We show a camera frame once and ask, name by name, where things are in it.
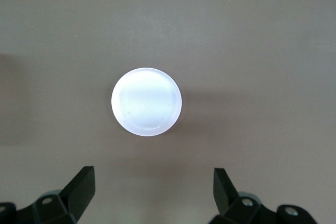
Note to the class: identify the pale pink round plate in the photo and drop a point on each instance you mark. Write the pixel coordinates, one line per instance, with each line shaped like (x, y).
(146, 102)

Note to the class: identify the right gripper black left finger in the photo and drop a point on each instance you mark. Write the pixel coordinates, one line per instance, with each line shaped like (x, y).
(78, 192)

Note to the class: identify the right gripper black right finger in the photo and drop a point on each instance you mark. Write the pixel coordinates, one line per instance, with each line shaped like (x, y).
(225, 195)

